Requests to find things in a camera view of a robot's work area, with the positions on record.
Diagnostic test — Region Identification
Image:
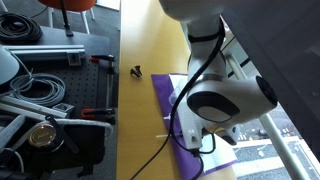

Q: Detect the black perforated breadboard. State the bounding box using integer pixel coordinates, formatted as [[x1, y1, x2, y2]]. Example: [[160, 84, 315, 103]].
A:
[[18, 61, 108, 119]]

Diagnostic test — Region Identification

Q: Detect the aluminium extrusion rail pair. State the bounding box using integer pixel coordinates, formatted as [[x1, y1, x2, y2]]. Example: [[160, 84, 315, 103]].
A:
[[5, 45, 86, 66]]

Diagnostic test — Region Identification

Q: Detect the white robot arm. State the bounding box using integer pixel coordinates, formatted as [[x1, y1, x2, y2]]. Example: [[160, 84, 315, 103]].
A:
[[159, 0, 278, 149]]

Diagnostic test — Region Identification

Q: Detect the round brass metal disc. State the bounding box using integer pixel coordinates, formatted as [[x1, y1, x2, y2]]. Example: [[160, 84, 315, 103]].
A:
[[28, 124, 56, 148]]

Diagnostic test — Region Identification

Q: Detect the orange black clamp far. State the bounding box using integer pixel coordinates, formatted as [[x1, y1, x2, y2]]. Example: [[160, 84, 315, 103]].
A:
[[89, 55, 116, 75]]

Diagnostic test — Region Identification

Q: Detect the orange black clamp near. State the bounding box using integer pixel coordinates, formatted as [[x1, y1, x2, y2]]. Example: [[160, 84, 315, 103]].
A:
[[81, 108, 116, 125]]

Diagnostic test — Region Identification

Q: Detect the black staple remover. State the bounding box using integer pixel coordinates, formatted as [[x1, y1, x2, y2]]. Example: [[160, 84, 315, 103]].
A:
[[130, 65, 142, 78]]

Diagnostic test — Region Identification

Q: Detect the silver window railing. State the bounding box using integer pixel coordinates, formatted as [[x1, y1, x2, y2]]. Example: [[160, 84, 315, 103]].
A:
[[226, 55, 308, 180]]

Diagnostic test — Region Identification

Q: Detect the coiled black cable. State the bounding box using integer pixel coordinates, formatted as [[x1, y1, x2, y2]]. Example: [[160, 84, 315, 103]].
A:
[[0, 11, 44, 44]]

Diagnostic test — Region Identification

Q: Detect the black velcro strap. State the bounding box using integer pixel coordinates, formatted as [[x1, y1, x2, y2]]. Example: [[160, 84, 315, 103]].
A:
[[45, 115, 80, 154]]

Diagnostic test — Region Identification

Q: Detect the orange black clamp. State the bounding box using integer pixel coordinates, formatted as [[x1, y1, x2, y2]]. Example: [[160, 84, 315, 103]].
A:
[[89, 55, 116, 75], [81, 108, 116, 125]]

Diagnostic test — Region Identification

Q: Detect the orange chair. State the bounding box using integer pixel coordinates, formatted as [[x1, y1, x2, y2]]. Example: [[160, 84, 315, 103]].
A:
[[38, 0, 96, 34]]

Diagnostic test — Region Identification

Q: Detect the coiled grey cable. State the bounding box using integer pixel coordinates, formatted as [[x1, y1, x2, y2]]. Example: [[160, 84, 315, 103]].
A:
[[9, 73, 67, 108]]

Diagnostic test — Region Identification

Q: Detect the white braided cable sleeve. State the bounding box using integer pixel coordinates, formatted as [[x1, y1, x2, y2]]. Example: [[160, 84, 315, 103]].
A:
[[0, 114, 114, 138]]

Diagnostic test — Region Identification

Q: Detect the black tripod pole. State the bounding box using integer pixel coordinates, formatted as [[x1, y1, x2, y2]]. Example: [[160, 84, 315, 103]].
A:
[[59, 0, 74, 37]]

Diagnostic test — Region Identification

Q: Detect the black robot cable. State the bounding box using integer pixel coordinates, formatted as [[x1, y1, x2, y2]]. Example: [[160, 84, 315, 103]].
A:
[[129, 23, 227, 180]]

